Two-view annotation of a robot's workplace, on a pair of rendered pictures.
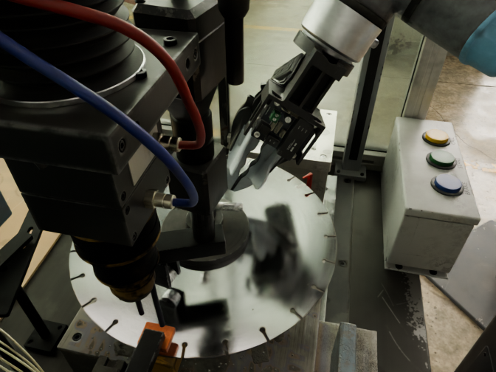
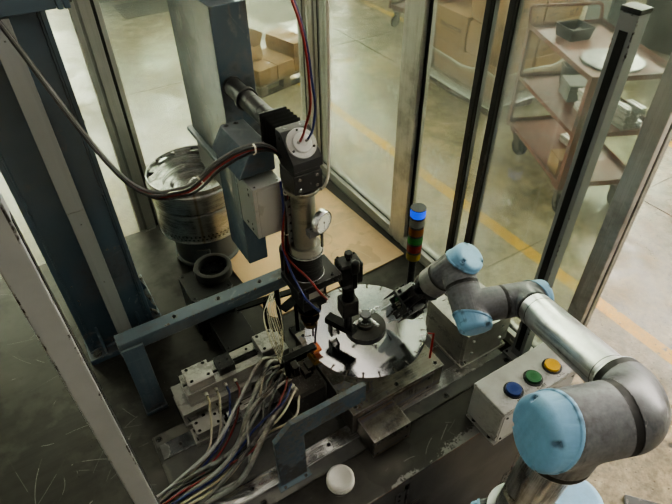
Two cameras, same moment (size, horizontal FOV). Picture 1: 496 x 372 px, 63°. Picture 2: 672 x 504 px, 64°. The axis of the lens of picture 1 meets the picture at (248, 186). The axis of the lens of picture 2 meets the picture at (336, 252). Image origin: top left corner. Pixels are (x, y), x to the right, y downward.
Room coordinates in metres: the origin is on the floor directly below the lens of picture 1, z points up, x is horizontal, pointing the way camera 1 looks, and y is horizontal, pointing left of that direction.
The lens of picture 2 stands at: (-0.37, -0.59, 2.07)
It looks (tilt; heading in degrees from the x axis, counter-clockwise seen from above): 41 degrees down; 46
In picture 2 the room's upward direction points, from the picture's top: 1 degrees counter-clockwise
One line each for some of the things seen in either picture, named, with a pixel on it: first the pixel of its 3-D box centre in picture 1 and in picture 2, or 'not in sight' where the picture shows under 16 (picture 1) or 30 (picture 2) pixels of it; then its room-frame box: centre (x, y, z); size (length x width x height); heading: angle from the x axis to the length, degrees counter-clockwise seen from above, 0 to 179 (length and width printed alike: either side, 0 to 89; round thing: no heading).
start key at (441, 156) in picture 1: (441, 160); (533, 378); (0.57, -0.34, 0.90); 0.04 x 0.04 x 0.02
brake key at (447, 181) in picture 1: (446, 185); (513, 390); (0.50, -0.33, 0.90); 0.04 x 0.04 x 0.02
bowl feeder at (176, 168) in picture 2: not in sight; (201, 211); (0.34, 0.84, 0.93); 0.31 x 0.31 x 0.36
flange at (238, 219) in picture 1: (204, 224); (365, 324); (0.35, 0.05, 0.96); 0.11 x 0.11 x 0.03
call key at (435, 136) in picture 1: (435, 139); (551, 366); (0.64, -0.36, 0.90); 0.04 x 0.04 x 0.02
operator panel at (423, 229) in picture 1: (420, 191); (522, 390); (0.57, -0.33, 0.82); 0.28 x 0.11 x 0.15; 167
